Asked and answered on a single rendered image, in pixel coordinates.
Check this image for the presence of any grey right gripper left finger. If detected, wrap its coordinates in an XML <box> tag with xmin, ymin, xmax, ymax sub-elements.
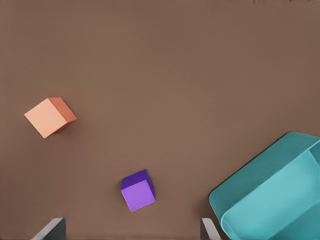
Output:
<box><xmin>30</xmin><ymin>217</ymin><xmax>67</xmax><ymax>240</ymax></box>

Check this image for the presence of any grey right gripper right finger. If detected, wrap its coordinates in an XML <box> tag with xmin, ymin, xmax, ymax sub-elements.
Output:
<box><xmin>200</xmin><ymin>217</ymin><xmax>222</xmax><ymax>240</ymax></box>

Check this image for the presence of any teal tray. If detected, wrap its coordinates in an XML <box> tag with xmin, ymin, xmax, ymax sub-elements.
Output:
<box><xmin>208</xmin><ymin>131</ymin><xmax>320</xmax><ymax>240</ymax></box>

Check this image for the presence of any purple cube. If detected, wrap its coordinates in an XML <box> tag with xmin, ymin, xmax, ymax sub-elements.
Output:
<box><xmin>120</xmin><ymin>169</ymin><xmax>157</xmax><ymax>213</ymax></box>

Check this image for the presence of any orange cube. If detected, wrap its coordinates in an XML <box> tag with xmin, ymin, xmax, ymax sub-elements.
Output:
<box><xmin>23</xmin><ymin>96</ymin><xmax>78</xmax><ymax>140</ymax></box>

